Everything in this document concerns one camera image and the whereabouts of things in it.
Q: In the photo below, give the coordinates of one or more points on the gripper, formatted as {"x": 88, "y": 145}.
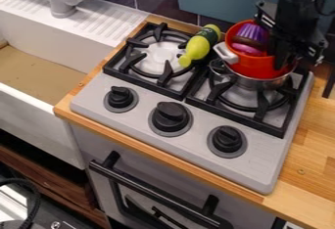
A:
{"x": 293, "y": 24}

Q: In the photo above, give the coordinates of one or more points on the red bucket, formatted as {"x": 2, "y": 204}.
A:
{"x": 250, "y": 66}

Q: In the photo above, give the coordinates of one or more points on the silver pot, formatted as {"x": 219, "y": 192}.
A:
{"x": 257, "y": 82}

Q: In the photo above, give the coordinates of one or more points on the purple toy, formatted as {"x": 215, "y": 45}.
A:
{"x": 249, "y": 38}

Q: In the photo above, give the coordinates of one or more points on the green yellow toy bottle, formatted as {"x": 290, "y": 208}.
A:
{"x": 198, "y": 46}

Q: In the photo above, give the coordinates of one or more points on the toy stove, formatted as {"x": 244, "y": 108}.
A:
{"x": 183, "y": 141}

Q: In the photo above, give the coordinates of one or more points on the toy sink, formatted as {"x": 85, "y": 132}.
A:
{"x": 65, "y": 40}

